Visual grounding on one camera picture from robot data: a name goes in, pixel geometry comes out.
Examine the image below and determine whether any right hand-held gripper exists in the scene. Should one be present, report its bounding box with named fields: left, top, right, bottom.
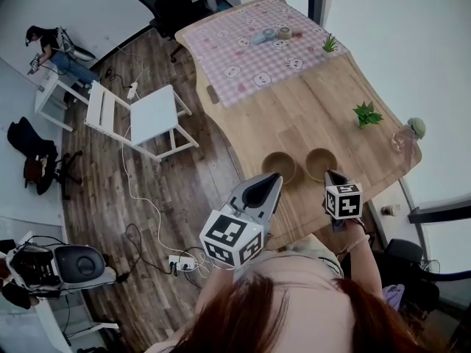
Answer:
left=323, top=170, right=364, bottom=233

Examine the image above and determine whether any black cable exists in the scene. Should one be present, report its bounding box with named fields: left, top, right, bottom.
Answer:
left=124, top=223, right=207, bottom=290

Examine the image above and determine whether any small spiky potted plant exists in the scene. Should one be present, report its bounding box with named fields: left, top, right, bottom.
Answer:
left=322, top=33, right=339, bottom=54

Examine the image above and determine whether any white desk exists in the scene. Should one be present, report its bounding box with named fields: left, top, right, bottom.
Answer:
left=35, top=299, right=121, bottom=349

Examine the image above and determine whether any white wooden chair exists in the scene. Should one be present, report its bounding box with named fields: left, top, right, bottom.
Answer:
left=84, top=79, right=200, bottom=163

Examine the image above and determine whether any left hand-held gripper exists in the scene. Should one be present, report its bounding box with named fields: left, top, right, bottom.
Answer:
left=199, top=171, right=283, bottom=271

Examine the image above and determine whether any brown bowl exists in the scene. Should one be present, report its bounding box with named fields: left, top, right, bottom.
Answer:
left=305, top=148, right=339, bottom=182
left=261, top=151, right=297, bottom=179
left=261, top=162, right=297, bottom=186

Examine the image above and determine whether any black office chair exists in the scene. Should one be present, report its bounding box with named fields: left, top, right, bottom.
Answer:
left=382, top=238, right=471, bottom=308
left=7, top=116, right=82, bottom=201
left=132, top=0, right=235, bottom=64

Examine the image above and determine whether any glass bottle with green cap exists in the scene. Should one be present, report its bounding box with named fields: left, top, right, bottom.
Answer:
left=390, top=117, right=427, bottom=153

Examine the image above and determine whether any person's beige shirt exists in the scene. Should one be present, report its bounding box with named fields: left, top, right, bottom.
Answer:
left=143, top=233, right=354, bottom=353

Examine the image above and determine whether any white cable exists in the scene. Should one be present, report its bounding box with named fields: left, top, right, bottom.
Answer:
left=119, top=44, right=210, bottom=271

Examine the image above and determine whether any purple cloth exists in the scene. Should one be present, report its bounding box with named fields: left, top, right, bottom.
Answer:
left=382, top=284, right=406, bottom=310

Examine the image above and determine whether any small white table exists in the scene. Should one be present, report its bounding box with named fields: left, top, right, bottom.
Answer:
left=34, top=72, right=91, bottom=132

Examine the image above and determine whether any blue handheld fan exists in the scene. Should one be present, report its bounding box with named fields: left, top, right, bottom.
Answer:
left=249, top=28, right=277, bottom=46

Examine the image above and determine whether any person's left forearm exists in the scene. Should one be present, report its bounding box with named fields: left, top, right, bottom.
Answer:
left=193, top=265, right=236, bottom=315

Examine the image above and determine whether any thin wrist band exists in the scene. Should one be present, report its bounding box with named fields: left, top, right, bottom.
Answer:
left=340, top=235, right=370, bottom=255

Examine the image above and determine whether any pink checkered tablecloth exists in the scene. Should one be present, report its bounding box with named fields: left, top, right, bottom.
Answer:
left=183, top=0, right=353, bottom=109

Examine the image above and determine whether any brown bag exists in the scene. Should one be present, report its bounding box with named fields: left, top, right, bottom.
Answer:
left=24, top=156, right=49, bottom=183

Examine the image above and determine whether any person's right forearm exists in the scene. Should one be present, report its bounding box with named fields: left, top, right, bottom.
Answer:
left=340, top=221, right=383, bottom=297

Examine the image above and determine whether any grey backpack rig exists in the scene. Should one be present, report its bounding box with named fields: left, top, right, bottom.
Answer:
left=57, top=26, right=97, bottom=61
left=5, top=235, right=117, bottom=296

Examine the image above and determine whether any leafy green potted plant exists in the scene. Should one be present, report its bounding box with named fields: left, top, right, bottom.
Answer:
left=352, top=101, right=383, bottom=129

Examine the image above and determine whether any wooden table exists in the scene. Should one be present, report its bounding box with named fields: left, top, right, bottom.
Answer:
left=174, top=0, right=423, bottom=252

